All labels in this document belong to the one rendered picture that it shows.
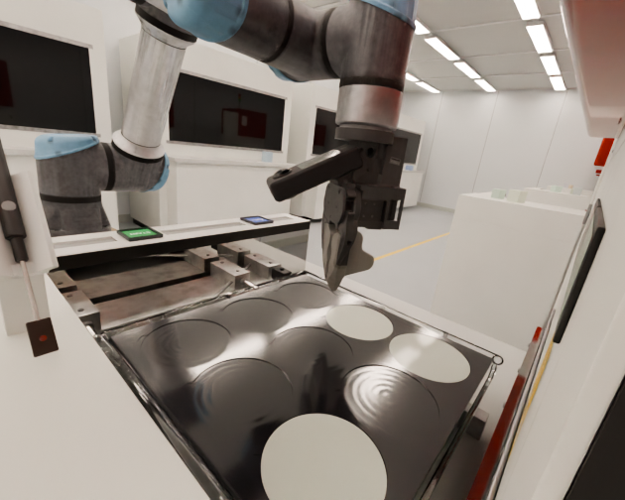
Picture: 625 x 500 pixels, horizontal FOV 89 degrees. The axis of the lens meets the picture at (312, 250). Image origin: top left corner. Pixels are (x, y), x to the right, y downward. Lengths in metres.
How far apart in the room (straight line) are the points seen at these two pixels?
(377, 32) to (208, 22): 0.17
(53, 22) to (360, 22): 3.20
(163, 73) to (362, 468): 0.76
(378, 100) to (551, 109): 7.99
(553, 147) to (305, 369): 8.00
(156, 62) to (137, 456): 0.71
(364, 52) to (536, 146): 7.93
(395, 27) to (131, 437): 0.41
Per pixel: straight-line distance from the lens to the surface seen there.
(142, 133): 0.87
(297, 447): 0.31
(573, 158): 8.20
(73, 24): 3.54
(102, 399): 0.27
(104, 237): 0.63
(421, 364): 0.44
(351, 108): 0.39
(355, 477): 0.31
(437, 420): 0.38
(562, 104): 8.33
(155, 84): 0.82
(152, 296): 0.59
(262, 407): 0.34
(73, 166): 0.87
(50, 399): 0.29
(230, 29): 0.38
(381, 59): 0.39
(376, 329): 0.48
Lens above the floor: 1.14
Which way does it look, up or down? 18 degrees down
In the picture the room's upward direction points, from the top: 7 degrees clockwise
